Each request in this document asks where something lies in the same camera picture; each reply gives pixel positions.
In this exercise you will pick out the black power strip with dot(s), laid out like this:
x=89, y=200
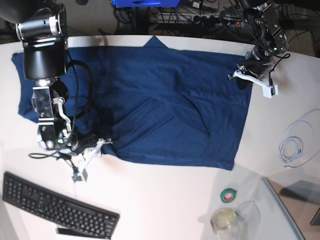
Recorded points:
x=211, y=21

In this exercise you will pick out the black computer keyboard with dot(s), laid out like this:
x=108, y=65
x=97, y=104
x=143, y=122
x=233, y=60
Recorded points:
x=76, y=218

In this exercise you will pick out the glass panel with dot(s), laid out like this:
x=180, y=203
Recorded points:
x=301, y=198

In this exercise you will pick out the blue box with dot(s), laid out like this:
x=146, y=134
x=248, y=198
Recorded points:
x=145, y=3

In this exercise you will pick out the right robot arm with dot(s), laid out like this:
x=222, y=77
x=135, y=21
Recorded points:
x=41, y=26

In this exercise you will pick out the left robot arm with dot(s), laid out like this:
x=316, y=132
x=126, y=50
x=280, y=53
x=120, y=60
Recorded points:
x=271, y=44

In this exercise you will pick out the dark blue t-shirt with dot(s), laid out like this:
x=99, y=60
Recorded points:
x=159, y=105

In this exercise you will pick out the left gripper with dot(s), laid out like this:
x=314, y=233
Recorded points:
x=254, y=66

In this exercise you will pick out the clear glass jar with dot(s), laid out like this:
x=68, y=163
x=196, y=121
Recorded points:
x=225, y=224

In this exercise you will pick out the green electrical tape roll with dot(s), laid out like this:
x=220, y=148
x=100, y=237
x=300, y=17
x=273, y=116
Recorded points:
x=228, y=195

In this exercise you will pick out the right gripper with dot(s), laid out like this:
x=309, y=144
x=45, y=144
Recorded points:
x=79, y=145

